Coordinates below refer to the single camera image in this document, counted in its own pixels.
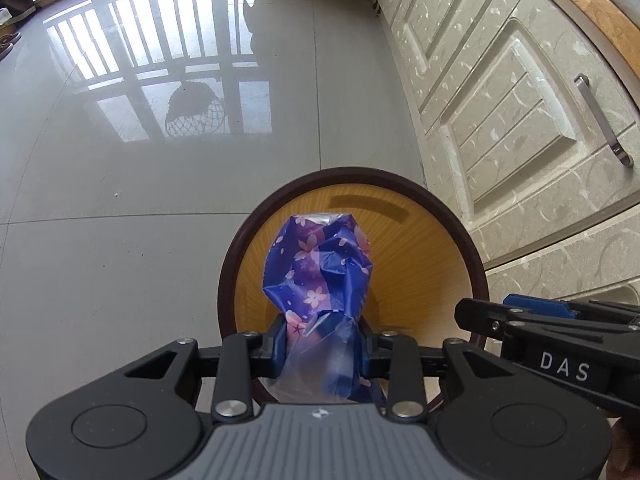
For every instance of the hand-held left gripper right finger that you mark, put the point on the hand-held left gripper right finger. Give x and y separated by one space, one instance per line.
364 350

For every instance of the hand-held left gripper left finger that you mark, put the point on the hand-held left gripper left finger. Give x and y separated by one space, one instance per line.
278 350

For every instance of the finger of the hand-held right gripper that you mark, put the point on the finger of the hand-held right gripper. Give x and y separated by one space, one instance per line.
480 320
540 306

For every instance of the purple floral plastic wrapper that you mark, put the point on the purple floral plastic wrapper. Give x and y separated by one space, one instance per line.
315 270

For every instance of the round wood-look trash bin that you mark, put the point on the round wood-look trash bin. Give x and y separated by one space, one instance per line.
415 240

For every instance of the white embossed cabinet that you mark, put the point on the white embossed cabinet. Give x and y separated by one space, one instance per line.
475 60

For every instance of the beige curtain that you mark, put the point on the beige curtain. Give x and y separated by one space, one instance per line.
4 16

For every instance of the wooden bed frame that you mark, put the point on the wooden bed frame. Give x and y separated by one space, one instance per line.
600 15

